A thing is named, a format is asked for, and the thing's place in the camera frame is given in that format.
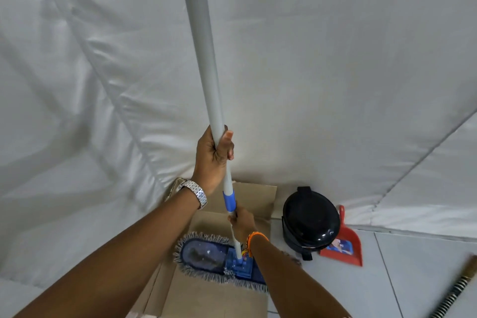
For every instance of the person's left hand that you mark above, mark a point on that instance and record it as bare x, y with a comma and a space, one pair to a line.
207, 165

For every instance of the person's right hand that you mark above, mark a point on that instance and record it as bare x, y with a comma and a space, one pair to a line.
244, 224

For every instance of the person's right fingers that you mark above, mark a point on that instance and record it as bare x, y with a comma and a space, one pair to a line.
233, 220

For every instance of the person's left thumb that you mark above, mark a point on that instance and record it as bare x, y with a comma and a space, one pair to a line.
226, 137

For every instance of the grey pole mop blue head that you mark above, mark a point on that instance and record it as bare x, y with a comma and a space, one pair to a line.
201, 49

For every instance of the person's left forearm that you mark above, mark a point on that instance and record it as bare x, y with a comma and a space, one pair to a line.
123, 258

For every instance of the person's right forearm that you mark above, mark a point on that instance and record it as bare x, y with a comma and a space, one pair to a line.
290, 284

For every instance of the orange wrist band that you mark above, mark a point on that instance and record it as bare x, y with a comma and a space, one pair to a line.
252, 238

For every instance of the silver metal wristwatch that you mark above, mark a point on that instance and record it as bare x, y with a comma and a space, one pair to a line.
196, 191

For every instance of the black lidded dustbin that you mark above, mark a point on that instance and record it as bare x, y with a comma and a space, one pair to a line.
309, 221

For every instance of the brown cardboard box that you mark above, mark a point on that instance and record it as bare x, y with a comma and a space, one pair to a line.
208, 301

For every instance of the red plastic dustpan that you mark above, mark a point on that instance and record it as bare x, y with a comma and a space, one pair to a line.
350, 245

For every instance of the white fabric sheet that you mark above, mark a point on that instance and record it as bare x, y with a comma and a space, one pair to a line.
335, 68

